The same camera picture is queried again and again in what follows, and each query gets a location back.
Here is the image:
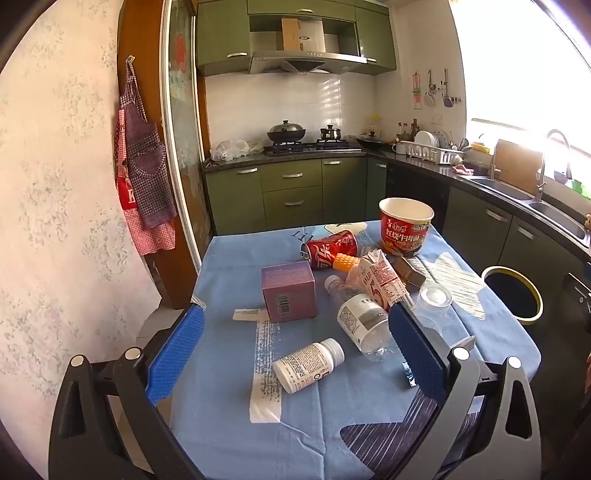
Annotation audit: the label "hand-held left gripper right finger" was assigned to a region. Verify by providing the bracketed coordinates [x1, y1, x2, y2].
[388, 302, 543, 480]

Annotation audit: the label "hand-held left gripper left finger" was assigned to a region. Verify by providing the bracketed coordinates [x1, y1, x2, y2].
[48, 305, 206, 480]

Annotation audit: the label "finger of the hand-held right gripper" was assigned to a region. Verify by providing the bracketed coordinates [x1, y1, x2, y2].
[566, 272, 591, 305]

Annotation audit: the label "clear plastic cup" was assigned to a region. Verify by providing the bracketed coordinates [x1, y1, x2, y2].
[417, 282, 455, 333]

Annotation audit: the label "clear plastic water bottle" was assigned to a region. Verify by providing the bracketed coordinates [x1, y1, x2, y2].
[324, 274, 398, 363]

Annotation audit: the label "black bin with yellow rim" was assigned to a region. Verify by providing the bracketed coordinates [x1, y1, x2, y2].
[481, 266, 546, 333]

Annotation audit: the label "white red milk carton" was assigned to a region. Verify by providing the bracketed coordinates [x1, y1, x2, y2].
[358, 249, 411, 312]

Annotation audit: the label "brown ribbed plastic tray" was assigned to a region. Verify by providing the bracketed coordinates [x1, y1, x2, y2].
[392, 256, 428, 291]

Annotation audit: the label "white pill bottle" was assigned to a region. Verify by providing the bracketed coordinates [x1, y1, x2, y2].
[272, 338, 346, 394]

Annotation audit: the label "red instant noodle cup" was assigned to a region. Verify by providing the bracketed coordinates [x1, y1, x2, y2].
[379, 197, 435, 258]

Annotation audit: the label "purple cardboard box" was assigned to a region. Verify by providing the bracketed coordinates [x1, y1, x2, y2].
[261, 261, 319, 324]

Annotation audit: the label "red soda can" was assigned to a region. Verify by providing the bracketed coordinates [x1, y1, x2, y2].
[300, 230, 359, 271]

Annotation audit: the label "small foil wrapper scrap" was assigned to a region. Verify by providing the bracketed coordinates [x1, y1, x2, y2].
[399, 357, 419, 387]

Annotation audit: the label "blue star-print tablecloth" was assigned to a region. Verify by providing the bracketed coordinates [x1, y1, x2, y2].
[168, 220, 542, 480]

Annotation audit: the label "tall curved steel faucet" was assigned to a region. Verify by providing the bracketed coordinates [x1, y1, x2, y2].
[534, 129, 573, 203]

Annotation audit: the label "red checked apron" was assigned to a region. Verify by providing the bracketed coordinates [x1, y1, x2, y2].
[115, 108, 176, 256]

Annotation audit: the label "green base cabinets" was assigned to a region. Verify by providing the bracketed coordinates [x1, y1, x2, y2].
[442, 185, 591, 352]
[204, 157, 387, 236]

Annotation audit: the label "steel double sink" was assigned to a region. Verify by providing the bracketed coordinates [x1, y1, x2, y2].
[466, 175, 587, 241]

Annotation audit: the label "wooden cutting board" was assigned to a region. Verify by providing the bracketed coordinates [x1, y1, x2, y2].
[494, 138, 543, 195]

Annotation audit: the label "black built-in appliance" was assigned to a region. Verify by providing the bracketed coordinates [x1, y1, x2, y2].
[387, 164, 451, 232]

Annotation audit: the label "purple checked apron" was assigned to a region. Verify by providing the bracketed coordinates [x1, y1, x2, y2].
[121, 58, 178, 232]

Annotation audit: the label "dark stone countertop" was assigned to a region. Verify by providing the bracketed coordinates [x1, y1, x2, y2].
[201, 150, 591, 264]

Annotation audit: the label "white dish rack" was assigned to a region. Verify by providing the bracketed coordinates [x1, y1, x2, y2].
[399, 140, 465, 165]

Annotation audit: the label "crumpled plastic bags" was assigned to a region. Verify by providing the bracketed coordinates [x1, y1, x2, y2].
[210, 138, 264, 162]

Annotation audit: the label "black gas stove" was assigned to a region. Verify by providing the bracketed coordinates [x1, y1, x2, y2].
[264, 141, 363, 155]

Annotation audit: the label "black wok with lid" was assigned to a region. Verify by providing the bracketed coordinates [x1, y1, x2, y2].
[267, 120, 308, 143]

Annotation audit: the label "steel range hood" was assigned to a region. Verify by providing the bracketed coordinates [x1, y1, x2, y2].
[248, 14, 368, 75]

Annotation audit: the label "brown wooden door frame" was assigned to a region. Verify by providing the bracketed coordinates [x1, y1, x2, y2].
[117, 0, 206, 310]

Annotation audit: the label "narrow green wall cabinet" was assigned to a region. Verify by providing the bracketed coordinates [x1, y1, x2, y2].
[247, 0, 356, 21]

